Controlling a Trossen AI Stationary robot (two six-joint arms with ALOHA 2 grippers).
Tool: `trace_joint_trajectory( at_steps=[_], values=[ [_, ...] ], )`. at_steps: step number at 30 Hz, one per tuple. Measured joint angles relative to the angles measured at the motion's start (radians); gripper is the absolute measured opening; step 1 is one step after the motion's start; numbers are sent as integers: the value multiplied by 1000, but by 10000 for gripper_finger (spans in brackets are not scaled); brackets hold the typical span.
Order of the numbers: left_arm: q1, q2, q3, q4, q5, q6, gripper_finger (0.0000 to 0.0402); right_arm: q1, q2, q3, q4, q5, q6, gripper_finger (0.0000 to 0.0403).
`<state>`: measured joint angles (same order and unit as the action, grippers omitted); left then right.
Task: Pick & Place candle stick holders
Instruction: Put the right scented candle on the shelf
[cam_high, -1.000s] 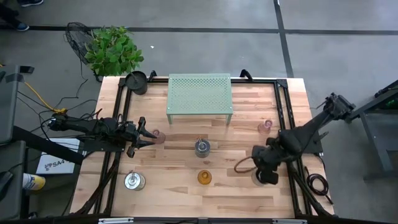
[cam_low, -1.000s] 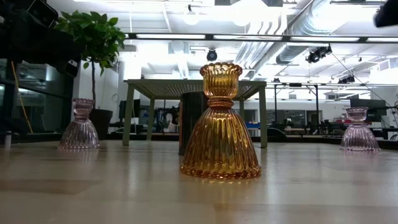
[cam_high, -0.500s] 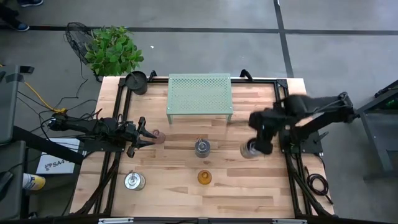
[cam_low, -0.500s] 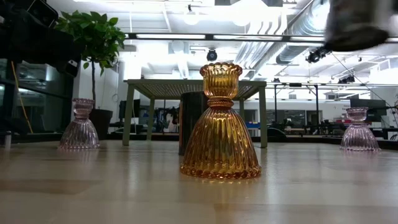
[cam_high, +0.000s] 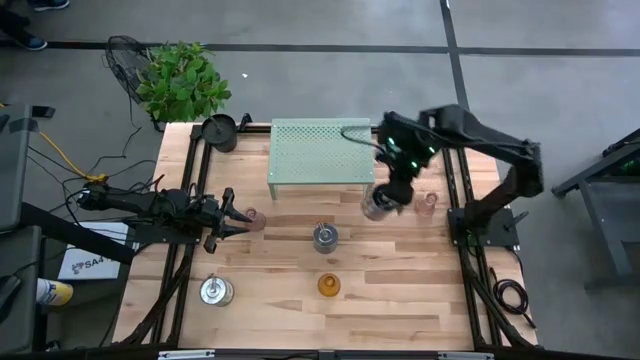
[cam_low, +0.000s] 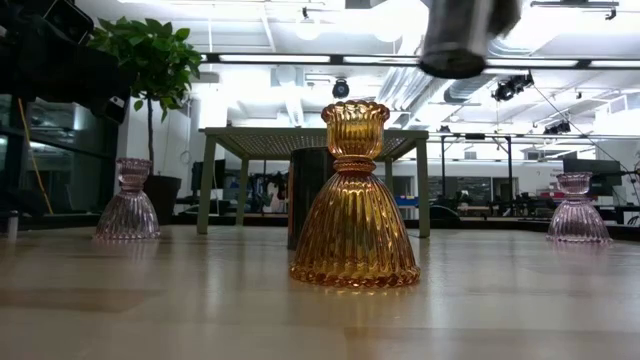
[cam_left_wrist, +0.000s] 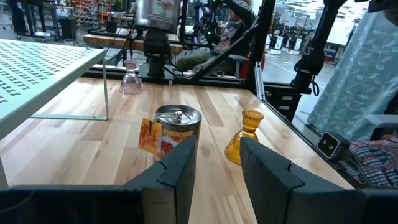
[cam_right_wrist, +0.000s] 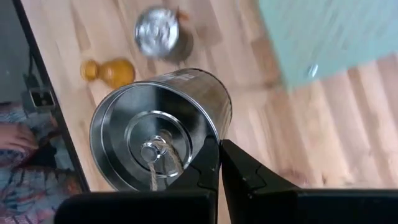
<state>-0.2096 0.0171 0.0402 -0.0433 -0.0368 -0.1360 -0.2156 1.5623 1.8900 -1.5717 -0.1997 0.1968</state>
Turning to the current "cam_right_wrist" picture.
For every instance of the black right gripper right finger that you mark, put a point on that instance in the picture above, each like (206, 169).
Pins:
(280, 205)

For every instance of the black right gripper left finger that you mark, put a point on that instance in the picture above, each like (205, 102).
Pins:
(140, 208)

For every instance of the silver lidded metal tin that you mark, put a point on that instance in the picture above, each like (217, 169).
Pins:
(130, 124)

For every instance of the amber ribbed glass candle holder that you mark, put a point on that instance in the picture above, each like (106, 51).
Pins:
(116, 73)

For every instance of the dark ribbed cylinder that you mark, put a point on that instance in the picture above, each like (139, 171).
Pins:
(157, 31)

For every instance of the person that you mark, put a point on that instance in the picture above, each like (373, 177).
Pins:
(31, 193)

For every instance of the person's hand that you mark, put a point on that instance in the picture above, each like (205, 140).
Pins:
(15, 137)

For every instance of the green metal mesh shelf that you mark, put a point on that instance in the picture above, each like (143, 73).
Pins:
(326, 31)

